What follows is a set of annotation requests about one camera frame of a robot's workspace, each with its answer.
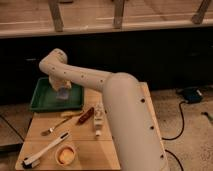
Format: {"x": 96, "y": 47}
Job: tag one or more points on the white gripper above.
{"x": 57, "y": 83}

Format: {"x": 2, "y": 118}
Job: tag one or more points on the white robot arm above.
{"x": 135, "y": 133}

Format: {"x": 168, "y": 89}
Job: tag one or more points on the green plastic tray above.
{"x": 45, "y": 99}

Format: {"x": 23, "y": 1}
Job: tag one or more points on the metal fork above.
{"x": 51, "y": 129}

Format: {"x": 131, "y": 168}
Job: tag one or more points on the white tube bottle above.
{"x": 98, "y": 119}

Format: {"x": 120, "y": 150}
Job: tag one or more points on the small orange bowl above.
{"x": 65, "y": 155}

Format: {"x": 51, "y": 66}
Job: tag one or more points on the wooden chair leg left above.
{"x": 55, "y": 14}

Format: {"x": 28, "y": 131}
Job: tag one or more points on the wooden chair leg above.
{"x": 118, "y": 13}
{"x": 198, "y": 17}
{"x": 55, "y": 14}

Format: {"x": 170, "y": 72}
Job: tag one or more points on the wooden chair leg middle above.
{"x": 118, "y": 13}

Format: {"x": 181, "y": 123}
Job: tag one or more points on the blue power adapter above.
{"x": 192, "y": 95}

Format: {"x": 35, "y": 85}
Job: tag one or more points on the wooden chair leg right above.
{"x": 198, "y": 17}

